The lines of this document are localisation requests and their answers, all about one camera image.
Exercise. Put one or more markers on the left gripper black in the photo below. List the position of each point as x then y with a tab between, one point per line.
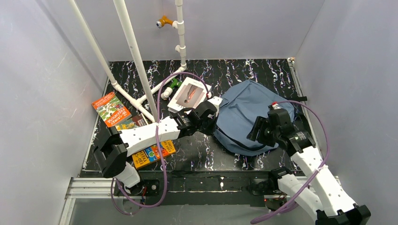
210	121

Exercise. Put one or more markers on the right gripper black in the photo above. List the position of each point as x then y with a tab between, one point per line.
257	131

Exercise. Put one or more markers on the white photo cover book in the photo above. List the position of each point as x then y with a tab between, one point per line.
189	95

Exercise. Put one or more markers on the blue backpack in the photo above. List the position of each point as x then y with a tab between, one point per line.
242	104

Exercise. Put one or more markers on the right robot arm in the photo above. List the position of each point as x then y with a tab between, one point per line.
322	197

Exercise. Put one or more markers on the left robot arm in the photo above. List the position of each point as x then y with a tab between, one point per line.
114	147

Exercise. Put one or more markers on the green white pipe fitting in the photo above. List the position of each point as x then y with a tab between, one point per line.
175	83

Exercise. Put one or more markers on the dark sunset cover book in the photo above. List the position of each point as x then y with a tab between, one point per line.
133	122

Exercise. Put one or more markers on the orange green treehouse book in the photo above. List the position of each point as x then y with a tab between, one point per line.
111	110

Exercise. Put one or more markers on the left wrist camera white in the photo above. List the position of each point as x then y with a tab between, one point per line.
216	101

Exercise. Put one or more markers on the white PVC pipe frame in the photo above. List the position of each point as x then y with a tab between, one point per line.
146	103

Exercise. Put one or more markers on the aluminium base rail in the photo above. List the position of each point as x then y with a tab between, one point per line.
193	188

